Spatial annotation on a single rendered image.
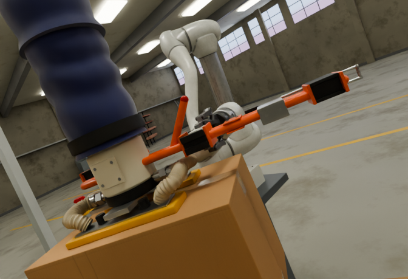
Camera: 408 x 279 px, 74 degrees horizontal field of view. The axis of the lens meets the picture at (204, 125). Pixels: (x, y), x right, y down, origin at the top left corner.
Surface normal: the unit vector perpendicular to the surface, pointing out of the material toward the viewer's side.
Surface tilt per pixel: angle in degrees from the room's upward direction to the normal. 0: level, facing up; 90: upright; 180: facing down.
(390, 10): 90
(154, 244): 90
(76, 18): 68
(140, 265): 90
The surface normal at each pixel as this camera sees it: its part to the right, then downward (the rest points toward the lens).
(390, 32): -0.66, 0.34
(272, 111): -0.19, 0.17
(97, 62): 0.55, -0.58
